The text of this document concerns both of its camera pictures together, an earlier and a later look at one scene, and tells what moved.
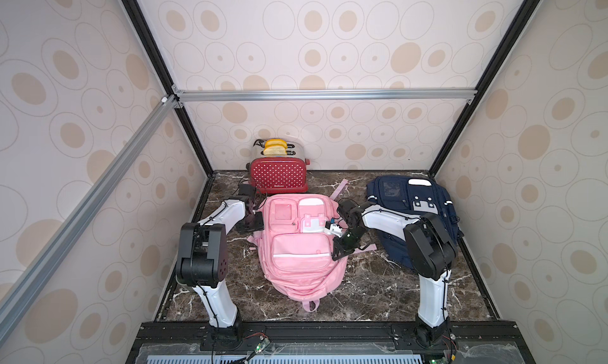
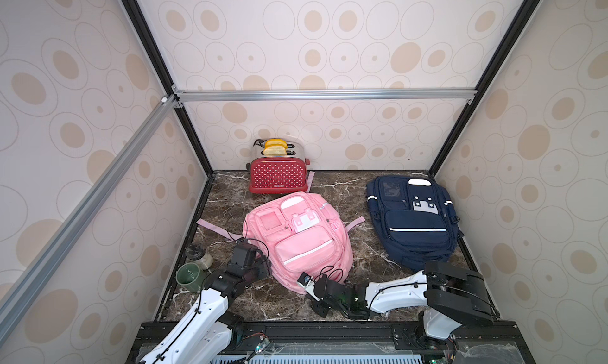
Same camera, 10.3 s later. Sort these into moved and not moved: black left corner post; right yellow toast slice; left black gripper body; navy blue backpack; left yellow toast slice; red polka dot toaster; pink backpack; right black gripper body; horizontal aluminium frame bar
Moved: left black gripper body; right black gripper body; pink backpack
Not moved: black left corner post; horizontal aluminium frame bar; right yellow toast slice; left yellow toast slice; red polka dot toaster; navy blue backpack
